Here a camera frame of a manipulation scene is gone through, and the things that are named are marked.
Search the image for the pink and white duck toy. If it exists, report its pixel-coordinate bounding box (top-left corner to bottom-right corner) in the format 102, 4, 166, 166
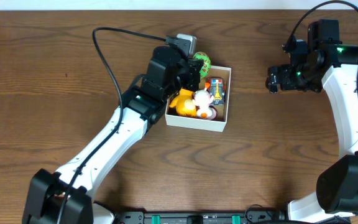
193, 83, 217, 120

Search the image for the orange plastic duck toy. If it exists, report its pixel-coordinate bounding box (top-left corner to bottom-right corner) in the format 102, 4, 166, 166
169, 88, 197, 118

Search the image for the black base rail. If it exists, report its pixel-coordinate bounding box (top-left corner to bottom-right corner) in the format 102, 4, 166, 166
113, 204, 290, 224

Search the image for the red toy fire truck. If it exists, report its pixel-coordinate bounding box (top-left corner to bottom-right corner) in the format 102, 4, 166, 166
206, 78, 226, 105

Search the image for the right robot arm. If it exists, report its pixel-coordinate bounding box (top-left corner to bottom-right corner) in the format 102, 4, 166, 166
266, 37, 358, 223

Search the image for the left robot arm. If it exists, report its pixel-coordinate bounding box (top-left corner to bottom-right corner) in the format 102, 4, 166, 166
22, 58, 203, 224

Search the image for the green numbered ball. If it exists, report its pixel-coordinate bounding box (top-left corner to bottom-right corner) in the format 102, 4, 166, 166
193, 52, 211, 78

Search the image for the white cardboard box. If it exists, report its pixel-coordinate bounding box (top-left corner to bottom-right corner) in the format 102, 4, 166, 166
165, 65, 232, 132

